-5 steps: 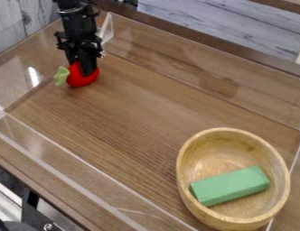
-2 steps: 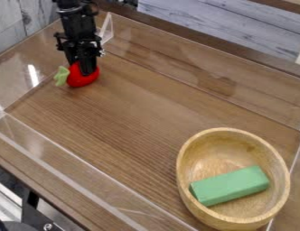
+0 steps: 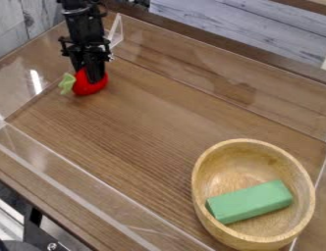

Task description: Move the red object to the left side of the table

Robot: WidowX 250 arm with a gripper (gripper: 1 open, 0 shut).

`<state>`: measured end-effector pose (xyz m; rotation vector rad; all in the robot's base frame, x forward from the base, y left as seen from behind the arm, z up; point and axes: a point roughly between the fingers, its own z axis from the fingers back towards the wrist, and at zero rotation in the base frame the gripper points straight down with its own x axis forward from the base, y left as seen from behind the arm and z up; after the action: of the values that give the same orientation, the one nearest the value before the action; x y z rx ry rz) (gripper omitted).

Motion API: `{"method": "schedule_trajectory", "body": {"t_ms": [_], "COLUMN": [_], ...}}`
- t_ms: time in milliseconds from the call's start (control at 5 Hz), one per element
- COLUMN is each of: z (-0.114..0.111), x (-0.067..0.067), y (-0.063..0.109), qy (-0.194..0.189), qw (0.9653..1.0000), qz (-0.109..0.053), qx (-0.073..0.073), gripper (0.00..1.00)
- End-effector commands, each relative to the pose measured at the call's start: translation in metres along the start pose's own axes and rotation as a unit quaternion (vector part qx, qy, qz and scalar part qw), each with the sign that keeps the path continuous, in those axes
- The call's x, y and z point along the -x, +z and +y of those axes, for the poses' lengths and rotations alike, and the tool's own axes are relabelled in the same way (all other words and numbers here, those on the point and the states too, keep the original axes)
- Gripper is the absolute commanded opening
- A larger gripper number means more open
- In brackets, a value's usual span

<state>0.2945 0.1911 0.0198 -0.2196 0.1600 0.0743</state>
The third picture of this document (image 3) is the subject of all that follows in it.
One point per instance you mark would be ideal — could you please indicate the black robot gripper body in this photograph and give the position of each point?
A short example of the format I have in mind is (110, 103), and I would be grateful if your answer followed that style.
(85, 36)

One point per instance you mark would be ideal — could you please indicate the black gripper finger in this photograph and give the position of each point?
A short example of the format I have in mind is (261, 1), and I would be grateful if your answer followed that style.
(101, 68)
(86, 61)

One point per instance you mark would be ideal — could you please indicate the red plush strawberry green stem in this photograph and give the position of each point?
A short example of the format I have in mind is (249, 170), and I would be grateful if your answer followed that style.
(78, 84)

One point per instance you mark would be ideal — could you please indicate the light wooden bowl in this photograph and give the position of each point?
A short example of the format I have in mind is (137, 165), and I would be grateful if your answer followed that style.
(239, 163)

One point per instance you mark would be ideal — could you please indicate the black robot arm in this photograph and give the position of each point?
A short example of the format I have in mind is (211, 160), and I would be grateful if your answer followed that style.
(83, 4)

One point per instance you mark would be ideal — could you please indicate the green rectangular block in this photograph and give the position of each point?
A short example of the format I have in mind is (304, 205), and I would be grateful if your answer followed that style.
(249, 202)

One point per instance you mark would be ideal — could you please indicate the clear acrylic corner bracket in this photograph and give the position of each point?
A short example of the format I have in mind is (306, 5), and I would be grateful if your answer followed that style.
(114, 34)

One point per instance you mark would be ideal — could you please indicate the clear acrylic table enclosure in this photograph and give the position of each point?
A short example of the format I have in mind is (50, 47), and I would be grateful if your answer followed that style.
(103, 161)

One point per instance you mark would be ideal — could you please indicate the black metal table mount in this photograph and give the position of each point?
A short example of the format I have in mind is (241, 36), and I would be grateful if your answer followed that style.
(46, 235)

